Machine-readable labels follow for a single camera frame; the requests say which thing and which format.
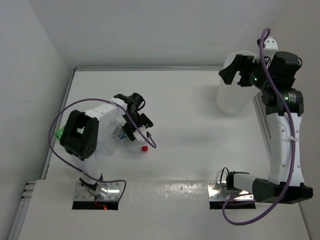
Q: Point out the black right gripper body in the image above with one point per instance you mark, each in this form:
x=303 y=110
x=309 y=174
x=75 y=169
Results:
x=249 y=67

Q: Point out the aluminium frame rail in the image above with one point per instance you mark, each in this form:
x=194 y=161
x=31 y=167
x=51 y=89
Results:
x=30 y=184

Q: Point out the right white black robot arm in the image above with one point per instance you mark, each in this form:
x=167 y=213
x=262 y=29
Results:
x=283 y=110

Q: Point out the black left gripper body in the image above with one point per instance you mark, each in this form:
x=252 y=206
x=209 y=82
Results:
x=136 y=118

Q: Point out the metal base plate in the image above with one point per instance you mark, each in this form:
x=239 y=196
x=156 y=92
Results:
x=105 y=192
x=216 y=192

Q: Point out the white translucent plastic bin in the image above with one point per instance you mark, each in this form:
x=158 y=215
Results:
x=232 y=99

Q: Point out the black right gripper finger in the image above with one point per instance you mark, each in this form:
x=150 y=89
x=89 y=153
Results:
x=230 y=68
x=243 y=82

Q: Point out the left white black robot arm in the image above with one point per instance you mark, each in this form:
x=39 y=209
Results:
x=80 y=135

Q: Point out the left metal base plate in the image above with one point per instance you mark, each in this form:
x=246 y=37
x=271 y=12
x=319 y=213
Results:
x=105 y=192

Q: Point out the red label clear bottle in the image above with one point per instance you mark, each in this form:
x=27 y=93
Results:
x=143 y=146

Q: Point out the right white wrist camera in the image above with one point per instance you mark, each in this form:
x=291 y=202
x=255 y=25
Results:
x=269 y=49

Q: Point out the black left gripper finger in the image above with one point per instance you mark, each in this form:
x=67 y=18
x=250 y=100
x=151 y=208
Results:
x=129 y=130
x=145 y=121

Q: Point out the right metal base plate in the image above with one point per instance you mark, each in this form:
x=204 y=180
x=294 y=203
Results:
x=216 y=192

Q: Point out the blue white label clear bottle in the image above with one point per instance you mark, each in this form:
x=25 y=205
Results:
x=108 y=146

